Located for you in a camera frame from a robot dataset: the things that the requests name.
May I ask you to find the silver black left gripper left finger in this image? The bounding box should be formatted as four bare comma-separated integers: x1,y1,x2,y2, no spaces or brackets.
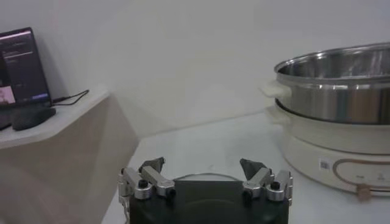
118,156,177,201

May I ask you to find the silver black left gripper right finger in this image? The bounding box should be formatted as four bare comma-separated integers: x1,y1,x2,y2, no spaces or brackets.
239,158,294,204

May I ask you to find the perforated steel steamer basket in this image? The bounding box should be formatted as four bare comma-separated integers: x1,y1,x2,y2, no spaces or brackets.
258,42,390,125

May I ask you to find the cream electric cooker base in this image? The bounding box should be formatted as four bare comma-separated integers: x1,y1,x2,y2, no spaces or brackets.
264,105,390,201

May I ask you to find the white side desk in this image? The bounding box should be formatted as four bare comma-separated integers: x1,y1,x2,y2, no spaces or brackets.
0,86,140,224

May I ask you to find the black computer mouse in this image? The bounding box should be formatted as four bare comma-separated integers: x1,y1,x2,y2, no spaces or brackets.
11,106,57,131

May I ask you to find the dark open laptop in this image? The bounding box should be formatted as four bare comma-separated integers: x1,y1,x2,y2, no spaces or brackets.
0,27,52,130

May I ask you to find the black laptop cable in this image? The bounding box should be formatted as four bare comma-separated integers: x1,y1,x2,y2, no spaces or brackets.
51,89,90,107

